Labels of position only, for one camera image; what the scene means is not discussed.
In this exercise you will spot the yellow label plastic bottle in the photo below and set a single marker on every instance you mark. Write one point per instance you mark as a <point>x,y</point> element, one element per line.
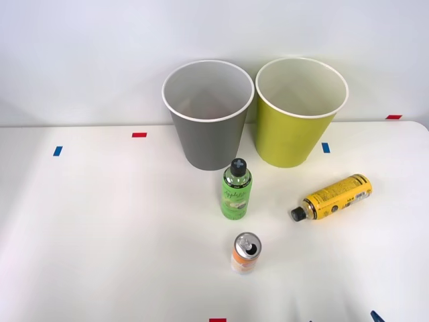
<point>338,196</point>

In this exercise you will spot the orange drink can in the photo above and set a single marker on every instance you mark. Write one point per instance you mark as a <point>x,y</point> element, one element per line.
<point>244,260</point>

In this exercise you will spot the green label plastic bottle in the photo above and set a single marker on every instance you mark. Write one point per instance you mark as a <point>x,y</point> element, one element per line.
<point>235,198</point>

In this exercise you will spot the yellow-green plastic waste bin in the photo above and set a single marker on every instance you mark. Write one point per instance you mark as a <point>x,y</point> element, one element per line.
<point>288,137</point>

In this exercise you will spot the grey plastic waste bin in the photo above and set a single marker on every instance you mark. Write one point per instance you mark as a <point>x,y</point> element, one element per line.
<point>209,144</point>

